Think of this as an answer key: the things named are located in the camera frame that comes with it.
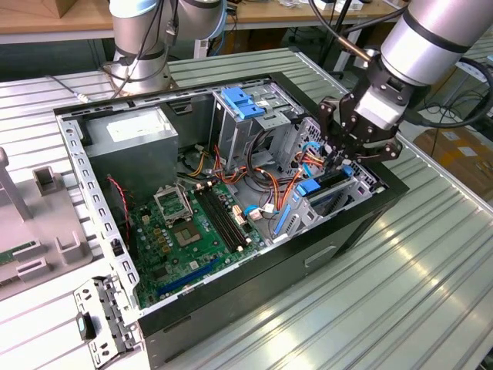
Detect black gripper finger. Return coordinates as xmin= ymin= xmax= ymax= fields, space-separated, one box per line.
xmin=340 ymin=141 xmax=404 ymax=170
xmin=317 ymin=98 xmax=340 ymax=170

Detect blue SATA wire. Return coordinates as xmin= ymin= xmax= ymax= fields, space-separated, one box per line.
xmin=302 ymin=141 xmax=331 ymax=179

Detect orange red power wire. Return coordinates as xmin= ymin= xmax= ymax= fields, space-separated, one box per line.
xmin=277 ymin=148 xmax=340 ymax=217

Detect metal disk bay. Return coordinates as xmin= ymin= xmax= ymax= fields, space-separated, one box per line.
xmin=269 ymin=116 xmax=387 ymax=247

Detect black tripod stand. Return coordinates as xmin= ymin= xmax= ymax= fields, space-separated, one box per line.
xmin=287 ymin=0 xmax=357 ymax=80

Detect cardboard box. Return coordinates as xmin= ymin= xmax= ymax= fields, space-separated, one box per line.
xmin=414 ymin=126 xmax=493 ymax=196

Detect blue plastic drive latch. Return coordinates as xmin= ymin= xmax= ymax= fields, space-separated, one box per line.
xmin=221 ymin=87 xmax=267 ymax=121

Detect metal optical drive cage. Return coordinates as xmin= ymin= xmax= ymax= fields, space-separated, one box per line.
xmin=210 ymin=82 xmax=305 ymax=173

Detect blue SATA plug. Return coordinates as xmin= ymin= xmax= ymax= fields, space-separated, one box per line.
xmin=243 ymin=205 xmax=267 ymax=221

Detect black RAM slot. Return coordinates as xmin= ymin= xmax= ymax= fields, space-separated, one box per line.
xmin=199 ymin=186 xmax=240 ymax=252
xmin=203 ymin=184 xmax=244 ymax=250
xmin=208 ymin=183 xmax=249 ymax=247
xmin=194 ymin=187 xmax=236 ymax=254

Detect metal slat shelf table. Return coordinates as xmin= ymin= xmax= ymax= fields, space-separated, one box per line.
xmin=454 ymin=34 xmax=493 ymax=84

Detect green motherboard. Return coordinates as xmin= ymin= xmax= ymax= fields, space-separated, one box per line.
xmin=129 ymin=180 xmax=267 ymax=309

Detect CPU socket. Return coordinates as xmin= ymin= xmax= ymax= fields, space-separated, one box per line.
xmin=170 ymin=220 xmax=204 ymax=248

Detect black open PC case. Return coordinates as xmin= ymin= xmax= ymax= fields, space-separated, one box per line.
xmin=52 ymin=71 xmax=410 ymax=367

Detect metal socket cover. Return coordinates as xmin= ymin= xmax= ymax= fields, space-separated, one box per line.
xmin=153 ymin=183 xmax=194 ymax=224

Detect grey power supply unit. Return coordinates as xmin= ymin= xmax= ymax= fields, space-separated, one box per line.
xmin=82 ymin=106 xmax=180 ymax=197

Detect blue expansion slot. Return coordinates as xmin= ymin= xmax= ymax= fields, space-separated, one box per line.
xmin=156 ymin=257 xmax=220 ymax=298

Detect grey parts rack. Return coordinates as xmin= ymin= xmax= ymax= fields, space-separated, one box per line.
xmin=0 ymin=146 xmax=96 ymax=302

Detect green RAM stick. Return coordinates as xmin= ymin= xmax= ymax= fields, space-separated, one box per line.
xmin=0 ymin=240 xmax=38 ymax=267

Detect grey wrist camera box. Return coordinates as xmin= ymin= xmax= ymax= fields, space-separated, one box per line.
xmin=354 ymin=85 xmax=402 ymax=130

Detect thick black camera cable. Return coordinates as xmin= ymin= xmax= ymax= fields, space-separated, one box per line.
xmin=400 ymin=56 xmax=493 ymax=129

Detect black cable copper plug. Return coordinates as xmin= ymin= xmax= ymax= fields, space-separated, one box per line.
xmin=307 ymin=0 xmax=409 ymax=62

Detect orange wire bundle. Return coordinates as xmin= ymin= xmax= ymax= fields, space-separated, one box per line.
xmin=213 ymin=143 xmax=288 ymax=193

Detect wooden desk white frame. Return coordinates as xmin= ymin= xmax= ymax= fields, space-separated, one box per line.
xmin=0 ymin=0 xmax=409 ymax=74

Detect yellow black power wires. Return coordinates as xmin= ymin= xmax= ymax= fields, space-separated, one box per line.
xmin=179 ymin=143 xmax=211 ymax=179

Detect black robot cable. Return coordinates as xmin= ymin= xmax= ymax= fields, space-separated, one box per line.
xmin=102 ymin=0 xmax=182 ymax=99

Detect red black fan wire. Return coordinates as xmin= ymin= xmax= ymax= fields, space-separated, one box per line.
xmin=106 ymin=175 xmax=132 ymax=247

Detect grey cable with plug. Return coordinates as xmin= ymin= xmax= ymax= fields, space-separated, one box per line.
xmin=46 ymin=73 xmax=90 ymax=103

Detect metal card retention bracket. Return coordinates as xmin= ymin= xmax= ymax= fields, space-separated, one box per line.
xmin=72 ymin=274 xmax=143 ymax=368

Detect black blue bracket latch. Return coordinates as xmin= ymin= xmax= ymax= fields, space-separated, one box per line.
xmin=75 ymin=311 xmax=98 ymax=341

